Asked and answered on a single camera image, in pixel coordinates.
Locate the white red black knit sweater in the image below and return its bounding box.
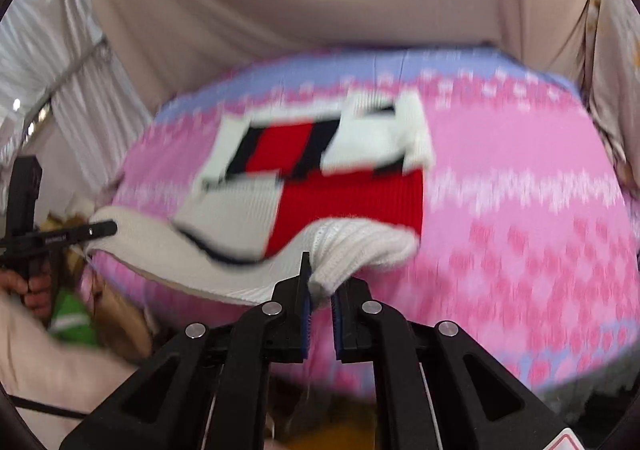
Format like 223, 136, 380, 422
90, 88, 435, 304

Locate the white pleated curtain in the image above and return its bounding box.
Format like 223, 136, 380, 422
1, 0, 152, 193

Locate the person's left hand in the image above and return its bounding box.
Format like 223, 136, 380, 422
1, 263, 52, 323

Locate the pink floral bed sheet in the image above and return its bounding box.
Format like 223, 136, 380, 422
91, 48, 639, 402

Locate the green packet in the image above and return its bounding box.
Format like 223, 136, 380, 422
48, 288, 99, 347

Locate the light patterned hanging cloth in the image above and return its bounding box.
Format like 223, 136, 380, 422
584, 0, 639, 198

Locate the cream sleeved left forearm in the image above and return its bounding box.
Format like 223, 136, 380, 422
0, 287, 139, 450

